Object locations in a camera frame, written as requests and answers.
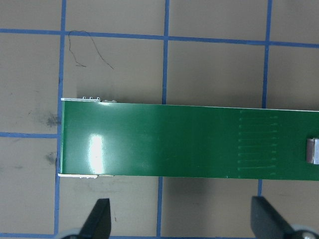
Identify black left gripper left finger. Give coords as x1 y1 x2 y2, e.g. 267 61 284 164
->
78 199 111 239

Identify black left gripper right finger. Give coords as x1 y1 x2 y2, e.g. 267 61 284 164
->
250 196 294 239

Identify brown cylindrical capacitor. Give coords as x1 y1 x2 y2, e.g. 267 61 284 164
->
306 138 319 165

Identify green conveyor belt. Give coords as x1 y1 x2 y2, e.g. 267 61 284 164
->
59 98 319 181

